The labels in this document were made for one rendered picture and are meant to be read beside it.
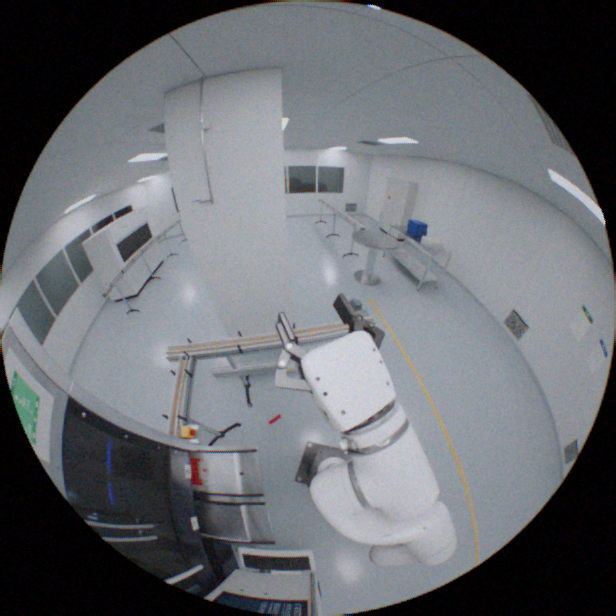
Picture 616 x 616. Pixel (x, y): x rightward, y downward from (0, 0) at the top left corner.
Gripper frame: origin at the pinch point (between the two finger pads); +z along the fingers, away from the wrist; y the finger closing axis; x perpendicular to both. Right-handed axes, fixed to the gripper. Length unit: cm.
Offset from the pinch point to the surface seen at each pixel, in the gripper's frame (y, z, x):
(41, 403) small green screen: -75, 1, -6
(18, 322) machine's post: -73, 18, 6
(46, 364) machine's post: -73, 12, -8
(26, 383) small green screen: -74, 4, 0
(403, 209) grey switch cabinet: 519, 298, -159
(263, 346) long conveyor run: 1, 34, -116
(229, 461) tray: -49, -34, -100
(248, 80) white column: 17, 150, 47
